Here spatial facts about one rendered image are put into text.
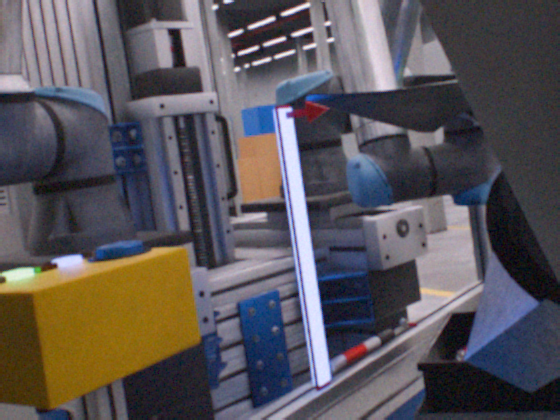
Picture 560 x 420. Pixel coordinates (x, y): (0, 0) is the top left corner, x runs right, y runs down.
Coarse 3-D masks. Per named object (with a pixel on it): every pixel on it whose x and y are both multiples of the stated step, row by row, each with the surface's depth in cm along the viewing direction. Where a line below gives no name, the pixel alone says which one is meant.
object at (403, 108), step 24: (312, 96) 76; (336, 96) 75; (360, 96) 75; (384, 96) 76; (408, 96) 78; (432, 96) 81; (456, 96) 83; (384, 120) 88; (408, 120) 89; (432, 120) 90
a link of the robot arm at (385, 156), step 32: (352, 0) 111; (352, 32) 110; (384, 32) 112; (352, 64) 109; (384, 64) 109; (384, 128) 107; (352, 160) 107; (384, 160) 106; (416, 160) 107; (352, 192) 108; (384, 192) 105; (416, 192) 107
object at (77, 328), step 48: (0, 288) 60; (48, 288) 58; (96, 288) 61; (144, 288) 65; (192, 288) 70; (0, 336) 59; (48, 336) 57; (96, 336) 61; (144, 336) 65; (192, 336) 69; (0, 384) 60; (48, 384) 57; (96, 384) 61
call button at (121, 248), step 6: (102, 246) 69; (108, 246) 69; (114, 246) 68; (120, 246) 68; (126, 246) 68; (132, 246) 69; (138, 246) 69; (96, 252) 69; (102, 252) 68; (108, 252) 68; (114, 252) 68; (120, 252) 68; (126, 252) 68; (132, 252) 68
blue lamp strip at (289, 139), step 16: (288, 128) 89; (288, 144) 89; (288, 160) 89; (288, 176) 89; (304, 208) 91; (304, 224) 90; (304, 240) 90; (304, 256) 90; (304, 272) 89; (304, 288) 90; (320, 320) 91; (320, 336) 91; (320, 352) 91; (320, 368) 90; (320, 384) 90
